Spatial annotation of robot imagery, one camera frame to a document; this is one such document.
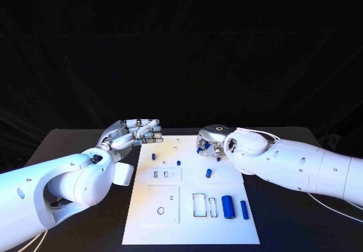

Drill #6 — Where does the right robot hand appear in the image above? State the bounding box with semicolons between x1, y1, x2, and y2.
194;124;238;158

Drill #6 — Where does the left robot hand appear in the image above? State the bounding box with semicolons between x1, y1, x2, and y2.
96;118;165;163

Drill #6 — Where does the thin blue cylinder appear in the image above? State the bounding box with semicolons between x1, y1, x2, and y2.
240;200;250;220

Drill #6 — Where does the thick blue cylinder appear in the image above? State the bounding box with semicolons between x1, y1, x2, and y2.
221;195;238;219

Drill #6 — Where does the white cable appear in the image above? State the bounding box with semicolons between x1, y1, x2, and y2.
307;192;363;224
18;229;50;252
238;127;282;142

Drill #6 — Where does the white task board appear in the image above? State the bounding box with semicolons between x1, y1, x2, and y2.
122;134;261;245

